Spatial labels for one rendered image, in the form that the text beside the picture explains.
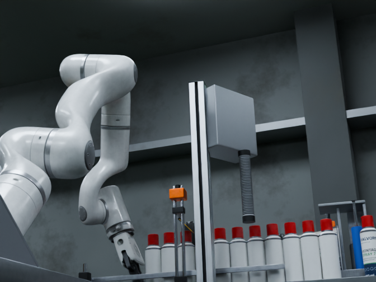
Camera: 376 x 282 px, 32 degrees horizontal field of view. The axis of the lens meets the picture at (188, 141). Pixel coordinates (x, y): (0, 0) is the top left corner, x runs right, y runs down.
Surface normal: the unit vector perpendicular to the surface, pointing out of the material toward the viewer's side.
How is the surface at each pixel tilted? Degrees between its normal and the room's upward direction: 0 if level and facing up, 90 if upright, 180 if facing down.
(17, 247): 90
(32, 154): 112
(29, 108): 90
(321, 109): 90
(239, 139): 90
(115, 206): 78
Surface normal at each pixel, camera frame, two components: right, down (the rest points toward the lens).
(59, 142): -0.16, -0.45
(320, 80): -0.33, -0.31
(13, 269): 0.94, -0.14
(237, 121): 0.66, -0.28
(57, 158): -0.22, 0.09
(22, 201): 0.72, -0.50
